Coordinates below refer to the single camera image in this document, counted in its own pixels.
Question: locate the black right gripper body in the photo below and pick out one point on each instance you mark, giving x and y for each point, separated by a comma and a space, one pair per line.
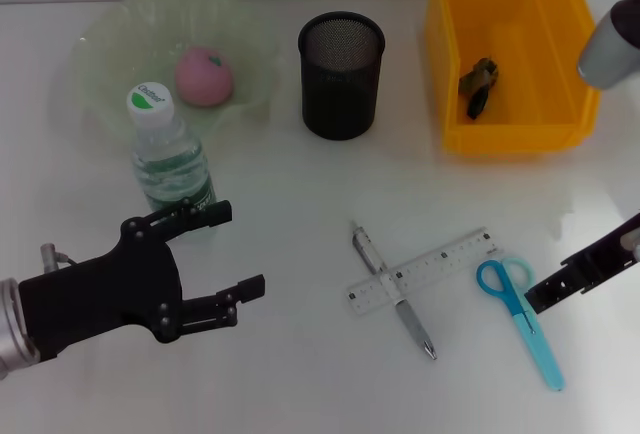
600, 259

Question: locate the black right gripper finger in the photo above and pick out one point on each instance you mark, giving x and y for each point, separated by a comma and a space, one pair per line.
550, 289

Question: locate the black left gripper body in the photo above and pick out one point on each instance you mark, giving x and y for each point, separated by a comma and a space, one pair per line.
100, 294

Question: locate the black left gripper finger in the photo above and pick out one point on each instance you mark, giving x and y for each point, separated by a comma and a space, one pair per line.
250, 288
215, 211

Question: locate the blue plastic scissors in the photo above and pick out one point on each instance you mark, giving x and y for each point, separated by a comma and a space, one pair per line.
530, 326

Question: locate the clear green-label water bottle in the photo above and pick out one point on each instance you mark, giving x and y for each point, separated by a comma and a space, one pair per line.
170, 164

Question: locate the transparent plastic ruler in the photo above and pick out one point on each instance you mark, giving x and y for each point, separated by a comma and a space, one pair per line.
370, 296

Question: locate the pink toy peach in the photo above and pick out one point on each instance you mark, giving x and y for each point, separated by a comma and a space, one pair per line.
202, 79

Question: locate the silver white ballpoint pen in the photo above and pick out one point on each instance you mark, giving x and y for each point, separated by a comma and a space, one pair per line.
412, 324

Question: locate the green plastic wrapper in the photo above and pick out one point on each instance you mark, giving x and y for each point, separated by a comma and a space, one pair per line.
477, 84

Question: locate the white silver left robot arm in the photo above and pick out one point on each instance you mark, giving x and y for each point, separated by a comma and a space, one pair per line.
12, 324

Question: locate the black mesh pen holder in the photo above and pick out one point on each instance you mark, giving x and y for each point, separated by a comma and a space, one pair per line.
340, 89

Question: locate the pale green glass fruit plate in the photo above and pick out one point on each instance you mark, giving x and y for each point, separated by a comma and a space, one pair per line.
125, 34

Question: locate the yellow plastic bin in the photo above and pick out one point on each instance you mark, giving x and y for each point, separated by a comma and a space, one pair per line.
500, 136

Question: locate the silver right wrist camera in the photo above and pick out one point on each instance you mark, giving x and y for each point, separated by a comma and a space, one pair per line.
605, 54

